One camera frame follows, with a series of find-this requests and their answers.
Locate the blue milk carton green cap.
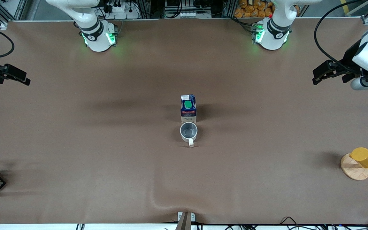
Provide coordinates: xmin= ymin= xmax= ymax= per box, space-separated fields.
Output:
xmin=180 ymin=94 xmax=197 ymax=124

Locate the grey ceramic mug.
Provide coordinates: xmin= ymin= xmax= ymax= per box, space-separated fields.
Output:
xmin=180 ymin=122 xmax=198 ymax=148

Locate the yellow plastic cup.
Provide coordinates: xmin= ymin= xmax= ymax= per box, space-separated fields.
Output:
xmin=349 ymin=147 xmax=368 ymax=169

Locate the round wooden cup stand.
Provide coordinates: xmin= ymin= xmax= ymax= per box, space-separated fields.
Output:
xmin=341 ymin=153 xmax=368 ymax=181

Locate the bag of orange buns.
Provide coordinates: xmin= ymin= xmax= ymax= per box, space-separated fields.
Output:
xmin=234 ymin=0 xmax=275 ymax=18

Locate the white power strip with plugs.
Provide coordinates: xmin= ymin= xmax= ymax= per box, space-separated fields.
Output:
xmin=104 ymin=0 xmax=140 ymax=19

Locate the long white power strip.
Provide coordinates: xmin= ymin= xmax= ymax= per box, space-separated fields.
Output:
xmin=179 ymin=11 xmax=211 ymax=19

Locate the brown table cover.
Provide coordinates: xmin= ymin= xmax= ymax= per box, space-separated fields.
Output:
xmin=0 ymin=18 xmax=368 ymax=225

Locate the metal table bracket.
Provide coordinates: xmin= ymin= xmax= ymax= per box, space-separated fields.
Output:
xmin=175 ymin=211 xmax=196 ymax=230

